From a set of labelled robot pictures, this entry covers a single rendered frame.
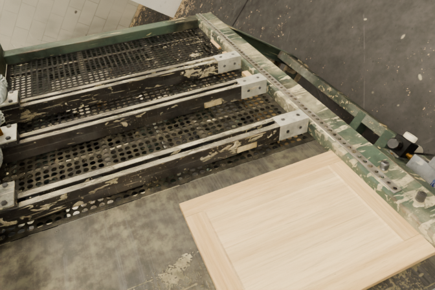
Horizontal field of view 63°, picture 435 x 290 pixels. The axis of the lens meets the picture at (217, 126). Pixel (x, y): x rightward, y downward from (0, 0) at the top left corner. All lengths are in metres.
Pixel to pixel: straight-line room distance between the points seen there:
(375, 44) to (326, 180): 1.41
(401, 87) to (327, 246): 1.40
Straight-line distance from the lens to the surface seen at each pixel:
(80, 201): 1.20
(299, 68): 2.51
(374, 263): 1.04
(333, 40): 2.65
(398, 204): 1.16
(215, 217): 1.06
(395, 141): 1.31
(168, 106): 1.43
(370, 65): 2.41
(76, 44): 2.17
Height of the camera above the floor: 1.94
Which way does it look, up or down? 35 degrees down
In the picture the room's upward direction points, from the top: 77 degrees counter-clockwise
